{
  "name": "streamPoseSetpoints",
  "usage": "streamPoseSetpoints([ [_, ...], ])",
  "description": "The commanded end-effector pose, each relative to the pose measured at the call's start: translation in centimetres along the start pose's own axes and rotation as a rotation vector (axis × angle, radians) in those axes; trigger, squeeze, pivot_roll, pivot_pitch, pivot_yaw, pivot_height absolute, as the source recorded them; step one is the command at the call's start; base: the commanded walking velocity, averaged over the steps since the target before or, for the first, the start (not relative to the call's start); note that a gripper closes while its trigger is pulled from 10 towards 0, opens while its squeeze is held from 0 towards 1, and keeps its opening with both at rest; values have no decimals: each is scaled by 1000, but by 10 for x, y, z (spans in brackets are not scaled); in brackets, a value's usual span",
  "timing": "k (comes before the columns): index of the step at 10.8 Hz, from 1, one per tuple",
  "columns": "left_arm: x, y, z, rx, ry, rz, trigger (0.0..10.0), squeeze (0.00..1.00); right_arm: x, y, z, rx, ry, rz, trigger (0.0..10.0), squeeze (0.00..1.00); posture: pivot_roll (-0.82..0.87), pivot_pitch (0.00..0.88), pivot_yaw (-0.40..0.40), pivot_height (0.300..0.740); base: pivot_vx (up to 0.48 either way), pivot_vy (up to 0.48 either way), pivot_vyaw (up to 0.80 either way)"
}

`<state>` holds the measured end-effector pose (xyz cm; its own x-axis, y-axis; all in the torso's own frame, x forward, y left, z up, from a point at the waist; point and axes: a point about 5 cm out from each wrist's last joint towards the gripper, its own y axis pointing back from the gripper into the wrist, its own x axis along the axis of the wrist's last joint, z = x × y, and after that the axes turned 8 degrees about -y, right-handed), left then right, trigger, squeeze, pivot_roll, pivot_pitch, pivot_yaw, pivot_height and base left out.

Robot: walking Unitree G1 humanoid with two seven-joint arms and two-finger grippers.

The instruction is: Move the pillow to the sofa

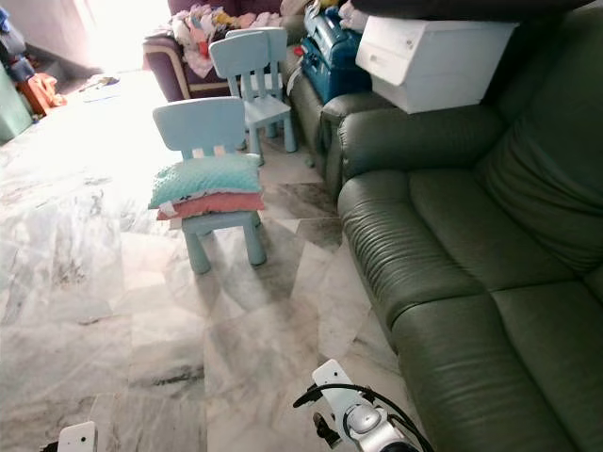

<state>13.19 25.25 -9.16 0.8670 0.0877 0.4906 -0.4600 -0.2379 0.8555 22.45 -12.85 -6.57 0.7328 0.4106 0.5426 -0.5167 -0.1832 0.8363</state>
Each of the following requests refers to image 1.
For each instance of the teal dotted pillow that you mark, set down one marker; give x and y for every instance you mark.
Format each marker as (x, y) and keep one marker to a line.
(203, 179)

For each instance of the green leather sofa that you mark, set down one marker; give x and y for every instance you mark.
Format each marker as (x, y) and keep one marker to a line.
(462, 282)

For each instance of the coral pink pillow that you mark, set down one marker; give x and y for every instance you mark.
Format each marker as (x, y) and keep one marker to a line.
(217, 204)

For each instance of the green leather armchair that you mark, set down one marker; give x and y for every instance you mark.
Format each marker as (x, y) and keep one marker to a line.
(325, 122)

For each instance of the light blue child chair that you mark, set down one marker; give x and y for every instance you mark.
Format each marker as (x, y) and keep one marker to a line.
(245, 56)
(198, 122)

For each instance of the blue bag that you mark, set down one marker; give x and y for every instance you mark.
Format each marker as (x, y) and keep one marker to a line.
(330, 61)

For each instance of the white plastic storage box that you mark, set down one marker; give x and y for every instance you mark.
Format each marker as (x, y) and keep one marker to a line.
(433, 66)

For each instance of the purple armchair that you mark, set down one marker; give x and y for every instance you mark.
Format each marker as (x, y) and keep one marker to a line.
(162, 71)

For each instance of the green cabinet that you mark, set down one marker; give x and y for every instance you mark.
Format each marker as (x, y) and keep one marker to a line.
(11, 113)

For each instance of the pile of clothes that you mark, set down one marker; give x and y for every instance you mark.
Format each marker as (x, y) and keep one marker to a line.
(203, 28)

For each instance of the orange bag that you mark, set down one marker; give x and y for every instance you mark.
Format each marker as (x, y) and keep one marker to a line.
(42, 94)

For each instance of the dark brown cushion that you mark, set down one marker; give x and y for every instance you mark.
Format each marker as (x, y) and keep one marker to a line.
(480, 8)

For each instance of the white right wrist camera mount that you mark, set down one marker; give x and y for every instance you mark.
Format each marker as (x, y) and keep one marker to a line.
(333, 381)

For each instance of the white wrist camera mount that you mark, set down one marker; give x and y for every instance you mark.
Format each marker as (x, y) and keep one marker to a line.
(333, 381)
(77, 438)

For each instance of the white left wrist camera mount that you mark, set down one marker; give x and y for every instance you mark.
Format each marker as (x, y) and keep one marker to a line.
(77, 438)

